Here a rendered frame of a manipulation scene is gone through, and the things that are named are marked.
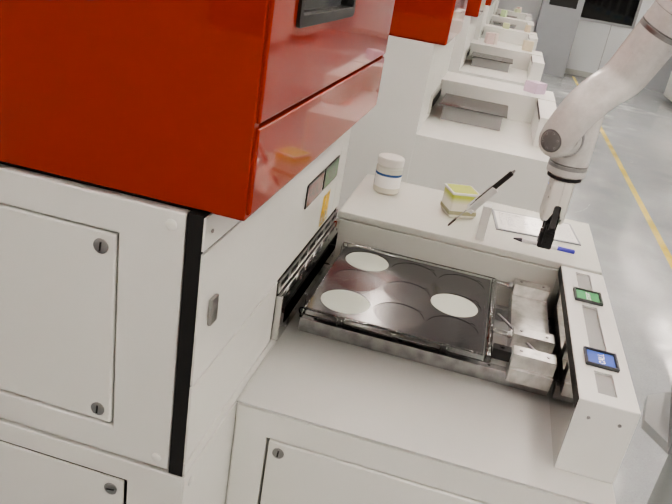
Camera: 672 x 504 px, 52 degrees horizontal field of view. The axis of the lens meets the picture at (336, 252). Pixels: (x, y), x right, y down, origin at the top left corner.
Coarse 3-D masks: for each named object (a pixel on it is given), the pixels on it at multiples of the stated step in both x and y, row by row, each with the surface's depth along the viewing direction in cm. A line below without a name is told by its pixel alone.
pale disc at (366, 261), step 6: (354, 252) 161; (360, 252) 161; (348, 258) 157; (354, 258) 157; (360, 258) 158; (366, 258) 158; (372, 258) 159; (378, 258) 160; (354, 264) 154; (360, 264) 155; (366, 264) 155; (372, 264) 156; (378, 264) 156; (384, 264) 157; (366, 270) 153; (372, 270) 153; (378, 270) 154
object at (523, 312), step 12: (516, 300) 155; (528, 300) 156; (516, 312) 150; (528, 312) 150; (540, 312) 151; (516, 324) 144; (528, 324) 145; (540, 324) 146; (516, 372) 128; (528, 372) 128; (528, 384) 128; (540, 384) 128
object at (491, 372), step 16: (304, 320) 139; (320, 320) 139; (336, 336) 138; (352, 336) 138; (368, 336) 137; (384, 336) 137; (384, 352) 137; (400, 352) 136; (416, 352) 135; (432, 352) 135; (448, 368) 135; (464, 368) 134; (480, 368) 133; (496, 368) 133; (512, 384) 133
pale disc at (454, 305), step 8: (440, 296) 146; (448, 296) 147; (456, 296) 148; (432, 304) 142; (440, 304) 143; (448, 304) 143; (456, 304) 144; (464, 304) 145; (472, 304) 145; (448, 312) 140; (456, 312) 141; (464, 312) 141; (472, 312) 142
